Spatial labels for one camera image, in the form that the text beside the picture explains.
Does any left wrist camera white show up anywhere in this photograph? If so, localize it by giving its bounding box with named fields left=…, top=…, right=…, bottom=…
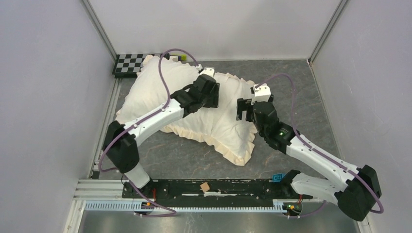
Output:
left=196, top=64, right=215, bottom=78

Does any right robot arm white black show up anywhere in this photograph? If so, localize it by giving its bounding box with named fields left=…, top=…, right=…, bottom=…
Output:
left=237, top=99, right=384, bottom=221

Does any grey pillowcase with cream ruffle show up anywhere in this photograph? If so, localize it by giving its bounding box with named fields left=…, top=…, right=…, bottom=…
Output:
left=115, top=55, right=263, bottom=167

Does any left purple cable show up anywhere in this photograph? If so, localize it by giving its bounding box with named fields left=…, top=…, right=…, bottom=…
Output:
left=98, top=48, right=202, bottom=218

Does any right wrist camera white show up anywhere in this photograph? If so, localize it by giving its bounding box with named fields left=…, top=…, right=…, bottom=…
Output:
left=251, top=83, right=272, bottom=105

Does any blue toy brick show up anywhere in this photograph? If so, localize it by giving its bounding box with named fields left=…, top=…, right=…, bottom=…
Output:
left=272, top=173, right=285, bottom=183

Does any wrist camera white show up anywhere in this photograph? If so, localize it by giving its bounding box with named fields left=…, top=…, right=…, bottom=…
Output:
left=251, top=83, right=272, bottom=105
left=196, top=64, right=215, bottom=78

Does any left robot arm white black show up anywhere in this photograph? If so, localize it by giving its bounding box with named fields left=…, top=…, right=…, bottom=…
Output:
left=103, top=69, right=220, bottom=198

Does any small tan cube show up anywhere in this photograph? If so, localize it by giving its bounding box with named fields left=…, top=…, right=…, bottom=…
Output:
left=200, top=182, right=210, bottom=193

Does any black white checkerboard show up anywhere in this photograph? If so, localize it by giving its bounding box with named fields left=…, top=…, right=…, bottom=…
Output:
left=112, top=53, right=161, bottom=79

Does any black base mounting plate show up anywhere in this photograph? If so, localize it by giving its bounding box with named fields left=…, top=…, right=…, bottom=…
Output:
left=140, top=179, right=312, bottom=208

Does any light blue cable duct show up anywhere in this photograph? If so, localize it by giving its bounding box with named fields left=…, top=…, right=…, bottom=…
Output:
left=84, top=200, right=292, bottom=214

